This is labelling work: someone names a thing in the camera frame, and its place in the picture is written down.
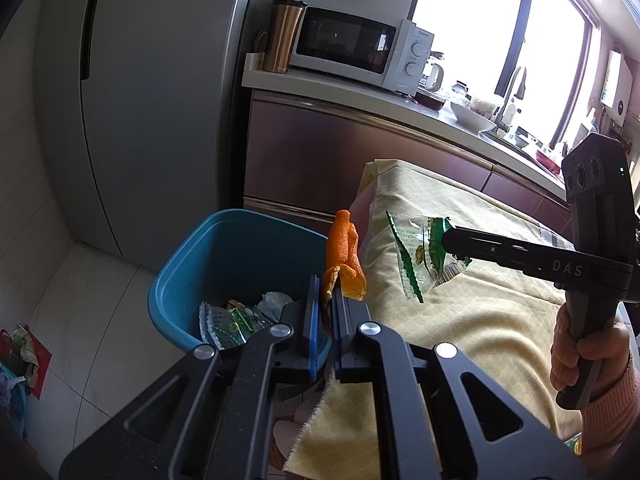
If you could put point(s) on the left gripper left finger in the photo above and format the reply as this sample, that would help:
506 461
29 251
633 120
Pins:
210 416

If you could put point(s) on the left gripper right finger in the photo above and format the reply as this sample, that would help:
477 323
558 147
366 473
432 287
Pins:
437 414

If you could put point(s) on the green snoopy snack wrapper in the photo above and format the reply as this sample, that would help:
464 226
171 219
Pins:
422 260

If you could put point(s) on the orange peel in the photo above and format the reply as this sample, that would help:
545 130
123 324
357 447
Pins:
342 261

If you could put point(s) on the pink sleeve right forearm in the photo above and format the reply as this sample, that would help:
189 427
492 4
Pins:
606 422

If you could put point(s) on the blue trash bin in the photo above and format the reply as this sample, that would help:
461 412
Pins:
234 254

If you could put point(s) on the kitchen faucet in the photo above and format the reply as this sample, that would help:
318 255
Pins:
514 93

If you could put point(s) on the kitchen counter with cabinets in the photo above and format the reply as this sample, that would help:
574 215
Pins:
310 136

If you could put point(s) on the person's right hand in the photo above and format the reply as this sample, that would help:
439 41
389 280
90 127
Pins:
609 346

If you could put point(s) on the yellow patterned tablecloth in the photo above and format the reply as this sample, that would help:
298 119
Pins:
501 319

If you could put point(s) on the white water heater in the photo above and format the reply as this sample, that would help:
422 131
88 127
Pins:
617 88

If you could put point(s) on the turquoise plastic basket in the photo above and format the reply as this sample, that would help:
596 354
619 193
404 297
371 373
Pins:
13 399

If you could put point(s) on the white ceramic bowl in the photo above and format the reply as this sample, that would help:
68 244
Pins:
469 119

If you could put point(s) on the glass electric kettle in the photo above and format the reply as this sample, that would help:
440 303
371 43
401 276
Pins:
433 73

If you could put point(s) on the white microwave oven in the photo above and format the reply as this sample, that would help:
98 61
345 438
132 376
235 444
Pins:
388 53

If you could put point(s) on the grey refrigerator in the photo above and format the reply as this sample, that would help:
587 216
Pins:
132 99

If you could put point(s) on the copper thermos tumbler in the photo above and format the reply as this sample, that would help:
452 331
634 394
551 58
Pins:
284 20

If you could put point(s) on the window frame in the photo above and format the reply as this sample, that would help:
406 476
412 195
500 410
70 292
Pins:
484 43

